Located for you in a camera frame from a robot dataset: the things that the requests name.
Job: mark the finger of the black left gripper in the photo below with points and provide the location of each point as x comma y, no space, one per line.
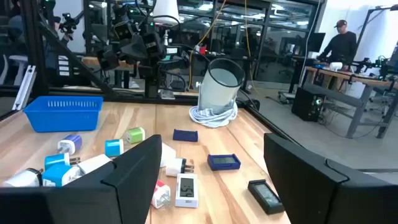
135,47

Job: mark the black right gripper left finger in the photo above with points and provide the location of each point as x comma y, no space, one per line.
136,174

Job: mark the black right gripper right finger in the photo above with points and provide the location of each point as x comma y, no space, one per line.
304,186

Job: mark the red white USB charger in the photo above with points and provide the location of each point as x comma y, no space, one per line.
161,196

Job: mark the blue white USB charger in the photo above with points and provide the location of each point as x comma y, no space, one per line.
57,175
114,147
56,160

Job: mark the small white pronged charger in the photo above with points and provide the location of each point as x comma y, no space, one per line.
174,166

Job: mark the green white USB charger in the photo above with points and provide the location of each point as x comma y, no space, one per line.
136,135

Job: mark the purple white USB charger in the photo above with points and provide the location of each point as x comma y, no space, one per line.
73,141

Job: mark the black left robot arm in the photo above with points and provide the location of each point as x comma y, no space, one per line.
152,77

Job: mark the white hanging cone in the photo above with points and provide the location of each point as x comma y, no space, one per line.
166,11

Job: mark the black digital thermometer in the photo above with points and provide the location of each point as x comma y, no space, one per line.
265,196

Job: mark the white digital thermometer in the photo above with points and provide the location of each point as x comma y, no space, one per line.
186,189

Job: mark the dark blue digital thermometer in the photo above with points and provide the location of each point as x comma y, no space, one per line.
224,161
185,135

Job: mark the black computer tower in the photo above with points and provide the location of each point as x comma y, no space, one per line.
306,104

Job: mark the blue plastic basket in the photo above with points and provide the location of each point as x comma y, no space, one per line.
62,119

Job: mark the wooden desk grey legs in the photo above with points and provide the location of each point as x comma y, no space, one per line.
342,74

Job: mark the person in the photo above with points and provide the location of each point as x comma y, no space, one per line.
342,46

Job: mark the black monitor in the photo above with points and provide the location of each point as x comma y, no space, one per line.
315,42

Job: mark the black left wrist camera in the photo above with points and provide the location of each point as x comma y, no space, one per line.
123,30

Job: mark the white aluminium rail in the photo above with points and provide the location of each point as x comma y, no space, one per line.
25,87

